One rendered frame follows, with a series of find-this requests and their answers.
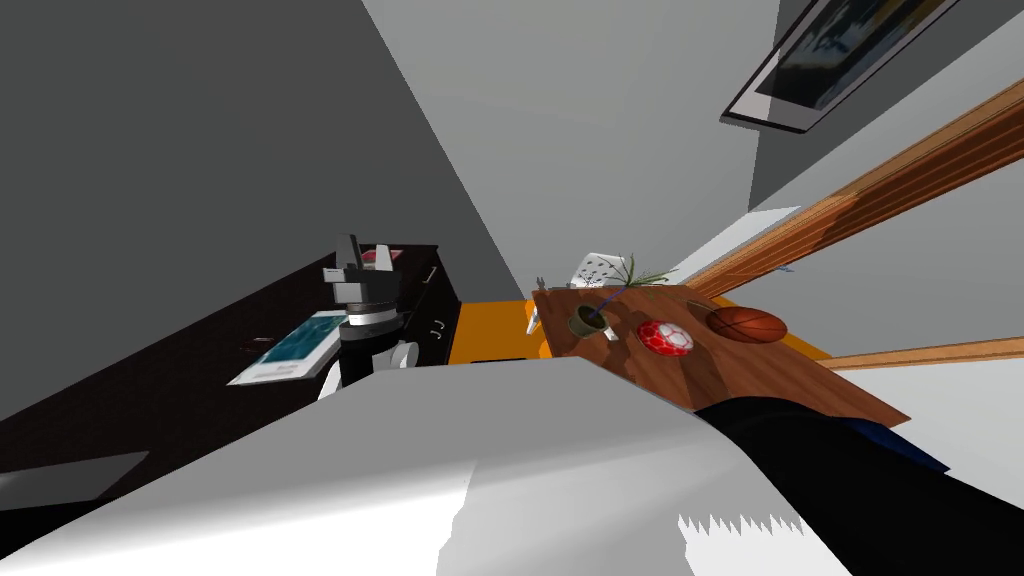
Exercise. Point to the potted green plant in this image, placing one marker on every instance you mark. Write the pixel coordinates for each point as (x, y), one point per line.
(590, 321)

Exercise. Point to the brown wooden table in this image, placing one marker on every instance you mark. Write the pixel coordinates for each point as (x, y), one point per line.
(720, 380)

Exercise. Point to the framed wall picture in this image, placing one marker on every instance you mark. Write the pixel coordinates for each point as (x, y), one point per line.
(832, 60)

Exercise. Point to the red and white ball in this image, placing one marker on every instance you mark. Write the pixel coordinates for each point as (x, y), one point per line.
(666, 338)

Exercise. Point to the white chair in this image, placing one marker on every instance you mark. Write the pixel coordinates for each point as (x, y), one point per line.
(598, 270)

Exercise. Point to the black desk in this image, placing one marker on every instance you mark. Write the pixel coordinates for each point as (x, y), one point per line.
(160, 400)

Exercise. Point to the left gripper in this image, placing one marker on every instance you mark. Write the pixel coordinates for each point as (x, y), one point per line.
(364, 285)

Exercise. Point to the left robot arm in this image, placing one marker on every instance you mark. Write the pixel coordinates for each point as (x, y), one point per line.
(370, 344)

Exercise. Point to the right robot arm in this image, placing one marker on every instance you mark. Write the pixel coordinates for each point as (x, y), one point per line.
(864, 496)

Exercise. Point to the teal and white book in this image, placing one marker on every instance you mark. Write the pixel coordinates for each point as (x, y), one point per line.
(292, 350)

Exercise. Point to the orange basketball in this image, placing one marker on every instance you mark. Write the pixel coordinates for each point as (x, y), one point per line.
(748, 326)

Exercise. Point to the red book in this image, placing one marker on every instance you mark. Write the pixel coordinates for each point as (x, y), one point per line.
(376, 256)

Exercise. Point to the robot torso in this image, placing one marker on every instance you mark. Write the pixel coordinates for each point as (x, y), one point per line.
(496, 464)

